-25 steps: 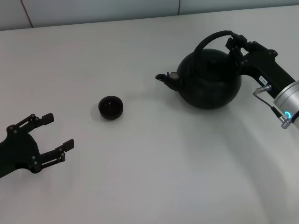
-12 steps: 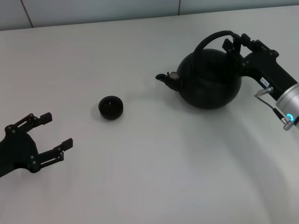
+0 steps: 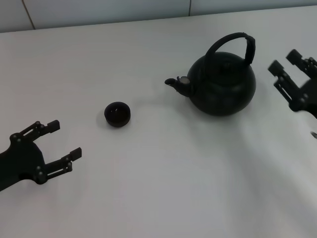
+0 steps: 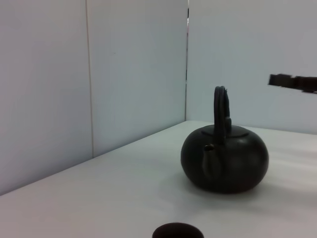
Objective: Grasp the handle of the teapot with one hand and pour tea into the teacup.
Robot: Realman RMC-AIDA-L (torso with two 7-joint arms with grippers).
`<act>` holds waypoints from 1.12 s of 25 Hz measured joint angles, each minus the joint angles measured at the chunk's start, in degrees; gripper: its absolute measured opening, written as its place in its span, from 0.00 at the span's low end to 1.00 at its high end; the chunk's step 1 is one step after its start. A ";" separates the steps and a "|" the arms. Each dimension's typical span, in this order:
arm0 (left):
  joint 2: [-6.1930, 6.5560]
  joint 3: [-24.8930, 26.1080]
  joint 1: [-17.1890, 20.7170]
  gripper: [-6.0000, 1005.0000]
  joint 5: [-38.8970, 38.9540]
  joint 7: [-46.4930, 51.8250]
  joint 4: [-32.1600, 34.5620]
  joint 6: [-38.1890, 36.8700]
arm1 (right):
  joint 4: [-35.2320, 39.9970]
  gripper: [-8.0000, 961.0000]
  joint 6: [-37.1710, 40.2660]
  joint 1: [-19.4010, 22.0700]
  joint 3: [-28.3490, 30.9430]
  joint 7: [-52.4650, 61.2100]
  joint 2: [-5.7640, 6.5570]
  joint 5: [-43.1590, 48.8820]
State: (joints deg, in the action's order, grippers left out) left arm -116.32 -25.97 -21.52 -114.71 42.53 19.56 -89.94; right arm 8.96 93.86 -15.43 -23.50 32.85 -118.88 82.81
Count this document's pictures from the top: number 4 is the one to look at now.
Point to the dark brown teacup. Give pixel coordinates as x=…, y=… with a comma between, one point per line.
x=177, y=231

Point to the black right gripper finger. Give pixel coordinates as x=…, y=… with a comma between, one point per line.
x=280, y=80
x=305, y=85

